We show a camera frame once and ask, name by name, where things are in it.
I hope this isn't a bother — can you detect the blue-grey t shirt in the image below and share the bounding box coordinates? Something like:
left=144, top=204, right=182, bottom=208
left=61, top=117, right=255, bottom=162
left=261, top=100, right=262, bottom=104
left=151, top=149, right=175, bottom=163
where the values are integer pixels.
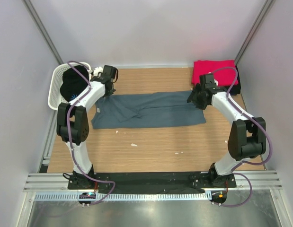
left=91, top=91, right=206, bottom=129

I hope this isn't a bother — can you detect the folded black t shirt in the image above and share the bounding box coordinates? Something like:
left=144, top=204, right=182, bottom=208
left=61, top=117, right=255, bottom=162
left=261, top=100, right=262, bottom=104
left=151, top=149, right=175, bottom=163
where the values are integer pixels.
left=192, top=66, right=241, bottom=96

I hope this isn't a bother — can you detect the white slotted cable duct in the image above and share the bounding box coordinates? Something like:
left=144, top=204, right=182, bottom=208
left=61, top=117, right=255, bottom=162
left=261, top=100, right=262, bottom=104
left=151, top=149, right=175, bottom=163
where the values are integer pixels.
left=35, top=191, right=212, bottom=202

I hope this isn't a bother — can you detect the aluminium frame rail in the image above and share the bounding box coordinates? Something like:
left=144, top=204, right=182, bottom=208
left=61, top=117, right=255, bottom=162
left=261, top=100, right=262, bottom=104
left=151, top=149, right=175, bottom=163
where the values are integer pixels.
left=24, top=170, right=283, bottom=192

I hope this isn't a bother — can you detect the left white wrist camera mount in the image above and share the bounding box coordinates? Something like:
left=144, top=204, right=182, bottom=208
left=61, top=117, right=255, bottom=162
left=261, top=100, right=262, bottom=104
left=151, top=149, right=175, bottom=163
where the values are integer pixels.
left=89, top=67, right=103, bottom=77

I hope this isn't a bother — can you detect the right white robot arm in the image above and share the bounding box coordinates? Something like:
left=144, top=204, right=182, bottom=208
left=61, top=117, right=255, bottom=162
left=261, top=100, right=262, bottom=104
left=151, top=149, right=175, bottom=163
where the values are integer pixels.
left=187, top=73, right=266, bottom=187

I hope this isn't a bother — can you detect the black t shirt in basket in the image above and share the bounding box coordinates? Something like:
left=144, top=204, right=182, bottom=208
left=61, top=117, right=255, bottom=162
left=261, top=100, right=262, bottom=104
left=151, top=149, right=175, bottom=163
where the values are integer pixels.
left=60, top=68, right=88, bottom=102

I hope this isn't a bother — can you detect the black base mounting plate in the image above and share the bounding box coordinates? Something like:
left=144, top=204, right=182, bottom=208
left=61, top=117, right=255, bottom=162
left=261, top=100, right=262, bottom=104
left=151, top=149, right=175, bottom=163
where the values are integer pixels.
left=62, top=172, right=237, bottom=194

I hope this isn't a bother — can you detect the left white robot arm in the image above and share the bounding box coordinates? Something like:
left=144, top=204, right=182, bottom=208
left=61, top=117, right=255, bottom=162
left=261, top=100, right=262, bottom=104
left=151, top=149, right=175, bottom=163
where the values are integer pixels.
left=57, top=62, right=118, bottom=189

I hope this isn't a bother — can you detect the white perforated plastic basket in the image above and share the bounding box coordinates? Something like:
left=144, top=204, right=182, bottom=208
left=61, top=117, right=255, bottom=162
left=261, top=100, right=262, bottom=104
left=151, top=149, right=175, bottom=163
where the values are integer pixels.
left=48, top=61, right=92, bottom=111

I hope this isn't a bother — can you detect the folded red t shirt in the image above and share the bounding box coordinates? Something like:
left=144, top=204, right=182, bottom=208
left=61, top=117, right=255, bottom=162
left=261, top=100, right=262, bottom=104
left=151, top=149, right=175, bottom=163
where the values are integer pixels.
left=191, top=60, right=237, bottom=88

